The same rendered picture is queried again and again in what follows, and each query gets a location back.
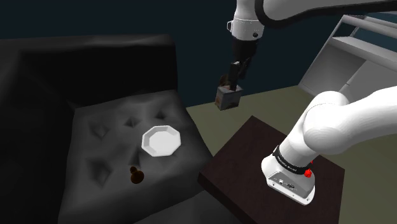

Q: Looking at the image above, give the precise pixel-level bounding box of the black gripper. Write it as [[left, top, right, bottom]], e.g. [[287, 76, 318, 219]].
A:
[[227, 36, 259, 92]]

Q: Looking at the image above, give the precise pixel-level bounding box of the grey brown box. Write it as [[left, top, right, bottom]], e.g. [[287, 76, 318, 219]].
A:
[[214, 74, 243, 111]]

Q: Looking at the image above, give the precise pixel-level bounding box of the white octagonal plate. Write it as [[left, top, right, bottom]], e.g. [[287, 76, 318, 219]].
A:
[[141, 125, 181, 158]]

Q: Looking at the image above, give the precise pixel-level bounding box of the white shelf unit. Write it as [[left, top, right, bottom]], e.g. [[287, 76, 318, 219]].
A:
[[298, 14, 397, 103]]

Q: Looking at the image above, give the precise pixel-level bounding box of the dark brown robot stand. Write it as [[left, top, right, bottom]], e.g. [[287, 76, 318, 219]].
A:
[[197, 115, 346, 224]]

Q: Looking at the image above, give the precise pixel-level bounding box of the brown gourd-shaped figure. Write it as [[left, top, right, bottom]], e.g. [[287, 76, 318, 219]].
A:
[[129, 166, 145, 185]]

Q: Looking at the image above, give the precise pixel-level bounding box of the black tufted sofa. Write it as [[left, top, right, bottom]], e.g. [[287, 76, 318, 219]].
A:
[[0, 33, 215, 224]]

